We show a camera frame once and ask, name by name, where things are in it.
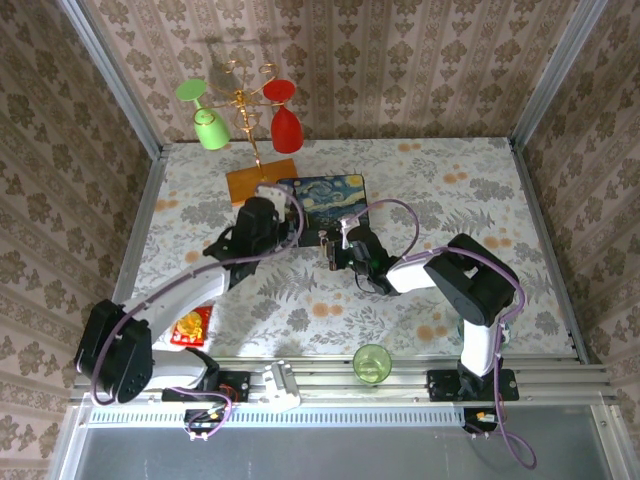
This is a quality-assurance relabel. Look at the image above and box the aluminium frame post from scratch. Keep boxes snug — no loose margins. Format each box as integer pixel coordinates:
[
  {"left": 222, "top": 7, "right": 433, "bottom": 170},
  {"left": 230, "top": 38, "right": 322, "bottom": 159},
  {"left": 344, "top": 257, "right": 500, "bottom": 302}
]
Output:
[
  {"left": 509, "top": 0, "right": 609, "bottom": 146},
  {"left": 57, "top": 0, "right": 164, "bottom": 151}
]

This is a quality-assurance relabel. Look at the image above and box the aluminium side rail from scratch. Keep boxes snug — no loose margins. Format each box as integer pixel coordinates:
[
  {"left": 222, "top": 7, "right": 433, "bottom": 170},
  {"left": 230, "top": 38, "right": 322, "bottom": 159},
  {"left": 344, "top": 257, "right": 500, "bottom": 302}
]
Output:
[
  {"left": 99, "top": 144, "right": 171, "bottom": 351},
  {"left": 507, "top": 137, "right": 591, "bottom": 361}
]

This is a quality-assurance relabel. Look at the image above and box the black electronics board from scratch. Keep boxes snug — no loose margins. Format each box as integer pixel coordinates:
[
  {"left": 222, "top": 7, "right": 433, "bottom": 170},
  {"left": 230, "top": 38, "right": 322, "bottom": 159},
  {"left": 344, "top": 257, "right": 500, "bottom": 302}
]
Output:
[
  {"left": 183, "top": 407, "right": 234, "bottom": 441},
  {"left": 462, "top": 407, "right": 501, "bottom": 439}
]

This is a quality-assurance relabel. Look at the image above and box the black left electronics board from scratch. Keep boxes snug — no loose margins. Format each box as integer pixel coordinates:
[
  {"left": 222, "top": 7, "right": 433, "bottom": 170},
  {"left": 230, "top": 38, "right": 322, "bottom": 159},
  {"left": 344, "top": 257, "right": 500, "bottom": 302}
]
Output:
[{"left": 183, "top": 407, "right": 234, "bottom": 441}]

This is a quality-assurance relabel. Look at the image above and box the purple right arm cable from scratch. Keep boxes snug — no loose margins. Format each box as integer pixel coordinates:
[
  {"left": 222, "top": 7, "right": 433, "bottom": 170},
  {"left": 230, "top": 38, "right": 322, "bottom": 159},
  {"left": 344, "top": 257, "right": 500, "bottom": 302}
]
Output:
[{"left": 352, "top": 198, "right": 539, "bottom": 471}]

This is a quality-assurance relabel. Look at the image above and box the red wine glass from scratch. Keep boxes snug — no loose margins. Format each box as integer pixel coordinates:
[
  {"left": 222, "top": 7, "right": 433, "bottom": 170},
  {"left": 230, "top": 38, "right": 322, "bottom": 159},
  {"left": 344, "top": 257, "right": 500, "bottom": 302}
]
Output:
[{"left": 262, "top": 78, "right": 305, "bottom": 154}]

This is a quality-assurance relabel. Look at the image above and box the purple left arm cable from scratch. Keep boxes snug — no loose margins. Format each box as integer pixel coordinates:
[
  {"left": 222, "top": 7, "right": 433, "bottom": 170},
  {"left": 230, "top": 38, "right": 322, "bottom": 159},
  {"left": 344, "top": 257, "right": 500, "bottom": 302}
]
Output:
[{"left": 74, "top": 184, "right": 306, "bottom": 407}]

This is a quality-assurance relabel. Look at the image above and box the green transparent cup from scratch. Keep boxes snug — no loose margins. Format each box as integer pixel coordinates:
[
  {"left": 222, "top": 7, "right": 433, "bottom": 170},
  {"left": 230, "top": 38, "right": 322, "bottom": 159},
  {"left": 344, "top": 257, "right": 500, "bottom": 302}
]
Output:
[{"left": 352, "top": 343, "right": 394, "bottom": 387}]

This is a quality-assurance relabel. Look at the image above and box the grey metal shelf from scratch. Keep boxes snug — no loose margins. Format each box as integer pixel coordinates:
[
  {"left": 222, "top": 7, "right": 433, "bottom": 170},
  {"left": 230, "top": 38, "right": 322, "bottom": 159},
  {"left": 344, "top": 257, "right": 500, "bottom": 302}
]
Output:
[{"left": 49, "top": 404, "right": 621, "bottom": 480}]

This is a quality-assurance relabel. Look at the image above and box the green wine glass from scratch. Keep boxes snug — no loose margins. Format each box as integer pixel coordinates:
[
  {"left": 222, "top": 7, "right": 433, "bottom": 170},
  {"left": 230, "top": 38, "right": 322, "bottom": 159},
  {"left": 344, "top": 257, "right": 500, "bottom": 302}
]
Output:
[{"left": 174, "top": 78, "right": 232, "bottom": 150}]

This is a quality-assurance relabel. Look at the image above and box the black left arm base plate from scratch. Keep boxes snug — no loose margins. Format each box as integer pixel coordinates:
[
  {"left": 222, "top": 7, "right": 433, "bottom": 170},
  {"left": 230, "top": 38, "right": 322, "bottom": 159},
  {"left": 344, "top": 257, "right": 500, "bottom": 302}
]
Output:
[{"left": 162, "top": 369, "right": 251, "bottom": 404}]

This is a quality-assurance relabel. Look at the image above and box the black right electronics board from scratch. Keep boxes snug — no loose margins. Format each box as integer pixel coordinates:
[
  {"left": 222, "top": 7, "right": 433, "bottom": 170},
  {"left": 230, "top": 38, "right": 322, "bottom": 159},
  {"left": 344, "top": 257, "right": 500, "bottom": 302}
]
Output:
[{"left": 462, "top": 407, "right": 501, "bottom": 439}]

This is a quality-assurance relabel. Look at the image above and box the white slotted cable duct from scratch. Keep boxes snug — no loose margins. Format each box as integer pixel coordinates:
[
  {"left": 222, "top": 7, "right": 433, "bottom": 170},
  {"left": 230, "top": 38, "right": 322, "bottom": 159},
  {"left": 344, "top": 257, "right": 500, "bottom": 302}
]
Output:
[{"left": 87, "top": 405, "right": 466, "bottom": 429}]

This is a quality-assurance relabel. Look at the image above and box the white plastic bracket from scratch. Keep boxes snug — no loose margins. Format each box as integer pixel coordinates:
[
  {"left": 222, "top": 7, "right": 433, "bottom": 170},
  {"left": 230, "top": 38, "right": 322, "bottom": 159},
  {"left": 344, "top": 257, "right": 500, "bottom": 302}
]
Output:
[{"left": 249, "top": 360, "right": 302, "bottom": 414}]

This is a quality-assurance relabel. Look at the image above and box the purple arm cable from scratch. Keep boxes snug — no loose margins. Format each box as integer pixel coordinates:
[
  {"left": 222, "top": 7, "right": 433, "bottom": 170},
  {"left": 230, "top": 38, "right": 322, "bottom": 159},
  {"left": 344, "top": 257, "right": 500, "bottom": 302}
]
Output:
[
  {"left": 352, "top": 198, "right": 539, "bottom": 471},
  {"left": 74, "top": 184, "right": 306, "bottom": 407}
]

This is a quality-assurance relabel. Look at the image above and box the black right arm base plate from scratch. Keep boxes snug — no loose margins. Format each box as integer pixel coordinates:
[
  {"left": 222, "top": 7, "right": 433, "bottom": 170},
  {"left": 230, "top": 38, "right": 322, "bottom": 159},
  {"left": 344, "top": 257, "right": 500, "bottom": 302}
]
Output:
[{"left": 427, "top": 368, "right": 520, "bottom": 404}]

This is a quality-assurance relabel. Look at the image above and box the aluminium mounting rail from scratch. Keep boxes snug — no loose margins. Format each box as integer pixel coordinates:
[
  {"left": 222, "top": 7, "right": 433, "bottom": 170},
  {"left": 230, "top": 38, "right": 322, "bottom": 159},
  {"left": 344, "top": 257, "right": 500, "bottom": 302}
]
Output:
[{"left": 72, "top": 353, "right": 619, "bottom": 409}]

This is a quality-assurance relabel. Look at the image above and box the floral tablecloth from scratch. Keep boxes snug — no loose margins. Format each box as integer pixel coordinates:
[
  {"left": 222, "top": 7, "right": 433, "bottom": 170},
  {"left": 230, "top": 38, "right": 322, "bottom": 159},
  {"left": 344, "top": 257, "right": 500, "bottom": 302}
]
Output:
[{"left": 122, "top": 137, "right": 576, "bottom": 359}]

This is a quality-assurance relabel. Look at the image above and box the red packet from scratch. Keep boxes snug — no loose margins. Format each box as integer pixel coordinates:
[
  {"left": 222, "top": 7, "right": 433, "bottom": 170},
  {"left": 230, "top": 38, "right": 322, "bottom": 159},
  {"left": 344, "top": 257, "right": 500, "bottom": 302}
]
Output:
[{"left": 169, "top": 305, "right": 214, "bottom": 347}]

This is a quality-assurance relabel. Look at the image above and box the starry night painted box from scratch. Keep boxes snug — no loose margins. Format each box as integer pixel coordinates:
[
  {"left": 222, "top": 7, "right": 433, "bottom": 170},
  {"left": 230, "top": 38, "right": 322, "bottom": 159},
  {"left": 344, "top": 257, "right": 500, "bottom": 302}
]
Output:
[{"left": 277, "top": 173, "right": 370, "bottom": 248}]

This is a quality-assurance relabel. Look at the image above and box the gold wire glass rack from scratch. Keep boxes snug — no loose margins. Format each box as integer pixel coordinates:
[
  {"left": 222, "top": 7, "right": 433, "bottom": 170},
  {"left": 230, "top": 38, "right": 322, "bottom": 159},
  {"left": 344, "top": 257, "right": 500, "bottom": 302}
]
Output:
[{"left": 207, "top": 60, "right": 300, "bottom": 207}]

